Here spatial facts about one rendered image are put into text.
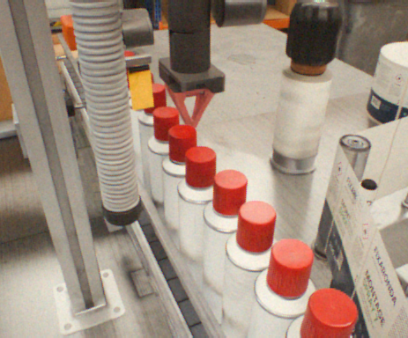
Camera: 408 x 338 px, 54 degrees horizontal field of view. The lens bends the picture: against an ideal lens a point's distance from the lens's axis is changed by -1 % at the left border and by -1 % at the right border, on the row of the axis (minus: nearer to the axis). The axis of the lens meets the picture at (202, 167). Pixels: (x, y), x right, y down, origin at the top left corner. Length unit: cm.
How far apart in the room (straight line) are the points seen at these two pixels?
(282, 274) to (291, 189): 42
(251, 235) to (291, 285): 6
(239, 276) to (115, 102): 19
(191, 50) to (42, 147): 24
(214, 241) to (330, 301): 15
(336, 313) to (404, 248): 39
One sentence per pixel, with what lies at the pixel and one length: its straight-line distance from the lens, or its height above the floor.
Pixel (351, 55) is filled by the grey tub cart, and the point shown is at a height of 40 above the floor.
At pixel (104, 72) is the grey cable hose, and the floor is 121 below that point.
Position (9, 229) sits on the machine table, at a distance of 77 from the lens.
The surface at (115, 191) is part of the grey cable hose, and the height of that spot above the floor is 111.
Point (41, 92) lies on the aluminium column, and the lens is 41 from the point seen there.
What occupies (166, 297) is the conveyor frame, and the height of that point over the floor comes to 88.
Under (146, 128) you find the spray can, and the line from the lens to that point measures 58.
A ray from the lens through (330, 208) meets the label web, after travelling 54.
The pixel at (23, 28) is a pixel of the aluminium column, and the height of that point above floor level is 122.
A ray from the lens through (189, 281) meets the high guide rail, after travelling 45.
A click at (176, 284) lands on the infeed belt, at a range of 56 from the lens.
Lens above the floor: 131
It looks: 35 degrees down
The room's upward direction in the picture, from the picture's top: 1 degrees clockwise
